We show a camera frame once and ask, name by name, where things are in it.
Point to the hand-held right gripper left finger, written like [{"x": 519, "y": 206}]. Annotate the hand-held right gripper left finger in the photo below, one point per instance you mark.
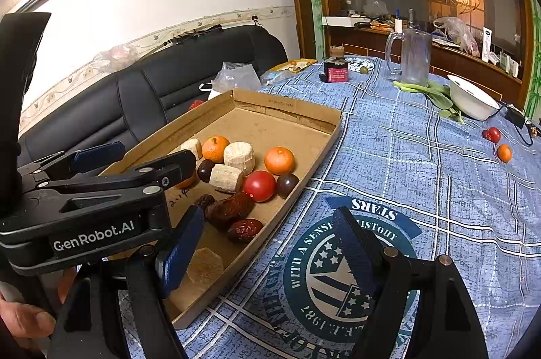
[{"x": 184, "y": 249}]

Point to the large red date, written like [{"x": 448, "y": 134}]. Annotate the large red date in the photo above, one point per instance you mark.
[{"x": 230, "y": 209}]

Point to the small red tomato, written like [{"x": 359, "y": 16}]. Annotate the small red tomato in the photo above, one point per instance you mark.
[{"x": 493, "y": 135}]

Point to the clear glass mug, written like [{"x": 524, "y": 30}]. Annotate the clear glass mug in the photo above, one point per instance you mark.
[{"x": 416, "y": 54}]

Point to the person's left hand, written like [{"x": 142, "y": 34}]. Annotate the person's left hand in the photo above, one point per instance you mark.
[{"x": 25, "y": 319}]

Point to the clear glass bottle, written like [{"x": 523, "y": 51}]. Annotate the clear glass bottle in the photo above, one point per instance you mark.
[{"x": 409, "y": 18}]

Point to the clear plastic bag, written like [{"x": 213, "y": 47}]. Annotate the clear plastic bag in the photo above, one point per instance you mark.
[{"x": 234, "y": 77}]

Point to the tall white carton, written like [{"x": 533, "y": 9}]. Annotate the tall white carton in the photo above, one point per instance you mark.
[{"x": 487, "y": 41}]

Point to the red plastic bag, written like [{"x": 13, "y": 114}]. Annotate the red plastic bag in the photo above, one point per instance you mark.
[{"x": 195, "y": 104}]

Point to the dark jar with red label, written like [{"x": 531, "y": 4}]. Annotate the dark jar with red label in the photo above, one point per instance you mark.
[{"x": 337, "y": 73}]

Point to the leafy green vegetable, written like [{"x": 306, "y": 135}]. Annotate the leafy green vegetable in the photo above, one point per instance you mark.
[{"x": 443, "y": 101}]

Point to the shallow cardboard box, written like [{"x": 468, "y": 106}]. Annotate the shallow cardboard box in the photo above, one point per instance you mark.
[{"x": 270, "y": 126}]

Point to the dark brown date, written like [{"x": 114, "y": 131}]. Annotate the dark brown date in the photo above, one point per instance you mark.
[{"x": 207, "y": 200}]

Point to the black power adapter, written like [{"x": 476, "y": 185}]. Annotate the black power adapter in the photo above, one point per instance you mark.
[{"x": 515, "y": 113}]

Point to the white flat box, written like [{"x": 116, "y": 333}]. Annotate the white flat box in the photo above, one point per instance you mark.
[{"x": 338, "y": 20}]

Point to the blue printed tablecloth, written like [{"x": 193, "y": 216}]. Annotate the blue printed tablecloth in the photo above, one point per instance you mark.
[{"x": 401, "y": 173}]

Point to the wooden counter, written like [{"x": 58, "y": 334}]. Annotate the wooden counter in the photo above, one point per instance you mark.
[{"x": 363, "y": 41}]

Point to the large red tomato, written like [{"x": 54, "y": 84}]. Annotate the large red tomato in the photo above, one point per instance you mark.
[{"x": 258, "y": 185}]

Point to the medium glossy red date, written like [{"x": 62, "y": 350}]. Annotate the medium glossy red date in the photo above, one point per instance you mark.
[{"x": 245, "y": 229}]

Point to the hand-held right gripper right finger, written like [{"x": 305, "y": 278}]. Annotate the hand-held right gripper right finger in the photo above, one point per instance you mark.
[{"x": 357, "y": 253}]

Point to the large orange mandarin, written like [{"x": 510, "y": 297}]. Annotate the large orange mandarin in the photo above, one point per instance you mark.
[
  {"x": 215, "y": 149},
  {"x": 279, "y": 160}
]

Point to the black leather sofa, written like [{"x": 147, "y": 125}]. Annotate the black leather sofa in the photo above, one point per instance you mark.
[{"x": 169, "y": 88}]

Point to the small green white carton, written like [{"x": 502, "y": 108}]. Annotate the small green white carton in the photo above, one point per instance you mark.
[{"x": 509, "y": 65}]

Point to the small orange mandarin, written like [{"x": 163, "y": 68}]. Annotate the small orange mandarin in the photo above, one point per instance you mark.
[{"x": 504, "y": 152}]

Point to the translucent bag with red contents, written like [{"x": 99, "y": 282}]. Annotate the translucent bag with red contents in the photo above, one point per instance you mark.
[{"x": 458, "y": 33}]

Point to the yellow snack packet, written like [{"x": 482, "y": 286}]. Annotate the yellow snack packet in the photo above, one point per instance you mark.
[{"x": 294, "y": 65}]

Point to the dark purple plum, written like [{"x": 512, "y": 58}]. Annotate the dark purple plum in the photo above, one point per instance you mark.
[
  {"x": 287, "y": 184},
  {"x": 206, "y": 169}
]

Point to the white bowl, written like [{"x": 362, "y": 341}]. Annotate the white bowl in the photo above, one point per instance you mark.
[{"x": 469, "y": 99}]

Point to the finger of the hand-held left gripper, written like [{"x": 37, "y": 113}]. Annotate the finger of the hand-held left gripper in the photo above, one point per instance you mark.
[
  {"x": 99, "y": 155},
  {"x": 169, "y": 168}
]

